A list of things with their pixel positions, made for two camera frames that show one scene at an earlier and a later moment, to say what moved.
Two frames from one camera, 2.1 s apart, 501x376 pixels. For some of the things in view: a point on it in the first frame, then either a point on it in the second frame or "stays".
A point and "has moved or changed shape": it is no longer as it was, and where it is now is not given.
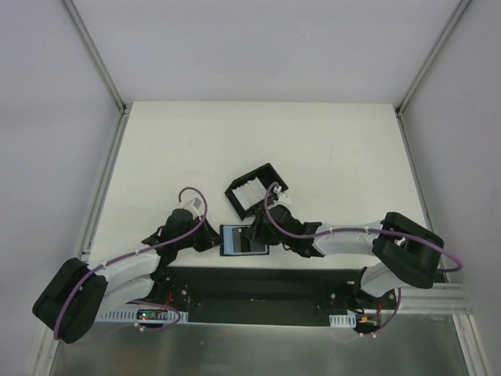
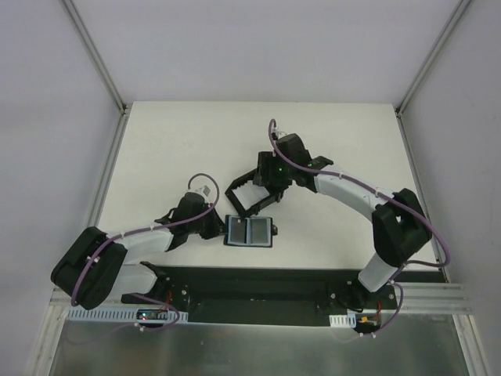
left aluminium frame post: x=95 y=56 stays
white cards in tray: x=250 y=193 stays
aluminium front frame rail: x=441 y=298 stays
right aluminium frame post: x=428 y=61 stays
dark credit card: x=248 y=246 has moved or changed shape
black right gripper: x=261 y=226 -> x=265 y=185
